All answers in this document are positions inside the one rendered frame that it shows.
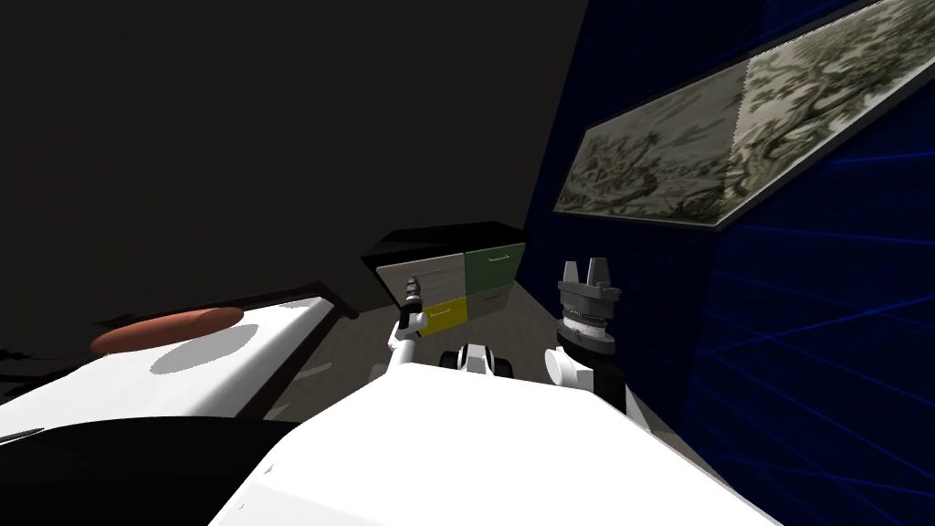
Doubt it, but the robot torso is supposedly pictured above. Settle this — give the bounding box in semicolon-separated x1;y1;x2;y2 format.
207;341;784;526

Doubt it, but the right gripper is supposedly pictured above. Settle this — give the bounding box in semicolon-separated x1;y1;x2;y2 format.
556;256;623;321

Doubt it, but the dresser with coloured drawers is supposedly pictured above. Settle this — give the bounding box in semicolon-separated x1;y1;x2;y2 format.
361;222;528;340

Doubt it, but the white bed with dark frame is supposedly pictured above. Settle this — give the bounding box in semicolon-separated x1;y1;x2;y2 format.
0;280;360;444

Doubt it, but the framed landscape picture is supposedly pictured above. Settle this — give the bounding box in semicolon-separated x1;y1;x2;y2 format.
552;0;935;233

